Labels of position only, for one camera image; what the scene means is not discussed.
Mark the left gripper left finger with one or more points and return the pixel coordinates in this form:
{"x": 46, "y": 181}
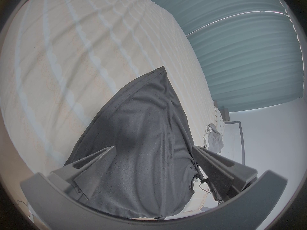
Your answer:
{"x": 96, "y": 169}

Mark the pile of clothes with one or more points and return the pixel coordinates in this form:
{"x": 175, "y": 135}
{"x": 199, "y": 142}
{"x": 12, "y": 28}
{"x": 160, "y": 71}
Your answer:
{"x": 214, "y": 140}

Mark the blue-green curtain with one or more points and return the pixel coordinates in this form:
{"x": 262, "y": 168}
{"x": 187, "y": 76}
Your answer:
{"x": 191, "y": 3}
{"x": 251, "y": 63}

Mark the black T-shirt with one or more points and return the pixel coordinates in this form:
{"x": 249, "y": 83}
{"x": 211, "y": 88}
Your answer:
{"x": 148, "y": 140}

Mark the grey bedside table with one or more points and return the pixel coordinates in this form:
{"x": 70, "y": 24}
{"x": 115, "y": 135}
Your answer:
{"x": 225, "y": 114}

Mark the bed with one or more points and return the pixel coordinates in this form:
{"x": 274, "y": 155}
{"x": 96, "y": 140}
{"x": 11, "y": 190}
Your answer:
{"x": 72, "y": 68}

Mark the white printed pillow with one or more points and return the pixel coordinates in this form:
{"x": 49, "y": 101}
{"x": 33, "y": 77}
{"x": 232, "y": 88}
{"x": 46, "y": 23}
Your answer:
{"x": 218, "y": 118}

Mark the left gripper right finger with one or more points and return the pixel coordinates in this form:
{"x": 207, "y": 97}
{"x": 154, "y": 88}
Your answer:
{"x": 215, "y": 169}

